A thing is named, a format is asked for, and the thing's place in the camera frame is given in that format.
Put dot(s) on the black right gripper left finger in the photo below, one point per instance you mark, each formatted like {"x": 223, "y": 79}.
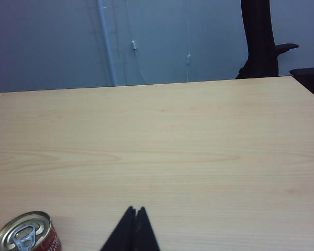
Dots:
{"x": 121, "y": 235}

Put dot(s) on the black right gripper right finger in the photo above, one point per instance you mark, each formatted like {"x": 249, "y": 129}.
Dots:
{"x": 145, "y": 235}

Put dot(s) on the red tomato paste can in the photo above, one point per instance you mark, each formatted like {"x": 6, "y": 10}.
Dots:
{"x": 23, "y": 232}

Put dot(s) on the black mesh office chair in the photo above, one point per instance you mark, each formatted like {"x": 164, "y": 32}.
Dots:
{"x": 259, "y": 39}

